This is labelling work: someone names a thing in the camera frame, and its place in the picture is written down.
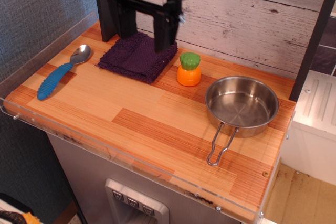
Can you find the blue handled metal spoon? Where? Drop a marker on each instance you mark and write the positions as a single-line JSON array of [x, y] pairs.
[[80, 55]]

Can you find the orange black object corner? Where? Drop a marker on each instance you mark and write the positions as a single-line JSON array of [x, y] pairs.
[[19, 218]]

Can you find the grey toy fridge cabinet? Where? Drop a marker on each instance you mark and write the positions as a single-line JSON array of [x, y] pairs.
[[87, 174]]

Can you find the clear acrylic table guard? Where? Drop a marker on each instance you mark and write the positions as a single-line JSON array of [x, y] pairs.
[[160, 131]]

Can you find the silver dispenser button panel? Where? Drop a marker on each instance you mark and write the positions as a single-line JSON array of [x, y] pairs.
[[130, 206]]

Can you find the black vertical post right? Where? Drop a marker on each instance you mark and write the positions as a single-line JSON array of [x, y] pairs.
[[312, 47]]

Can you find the black vertical post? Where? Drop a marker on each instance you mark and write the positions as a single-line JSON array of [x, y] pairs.
[[106, 23], [312, 47]]

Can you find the black vertical post left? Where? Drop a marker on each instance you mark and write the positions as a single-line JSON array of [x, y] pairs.
[[106, 23]]

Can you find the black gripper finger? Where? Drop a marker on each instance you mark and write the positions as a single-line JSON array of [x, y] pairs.
[[123, 18], [165, 29]]

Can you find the stainless steel pot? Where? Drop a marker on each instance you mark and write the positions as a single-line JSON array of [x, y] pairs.
[[239, 106]]

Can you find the white toy sink unit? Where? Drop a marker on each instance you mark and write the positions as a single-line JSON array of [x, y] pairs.
[[309, 145]]

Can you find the dark purple cloth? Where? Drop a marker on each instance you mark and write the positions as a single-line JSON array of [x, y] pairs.
[[136, 58]]

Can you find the orange toy carrot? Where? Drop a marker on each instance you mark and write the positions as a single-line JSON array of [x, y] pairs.
[[189, 72]]

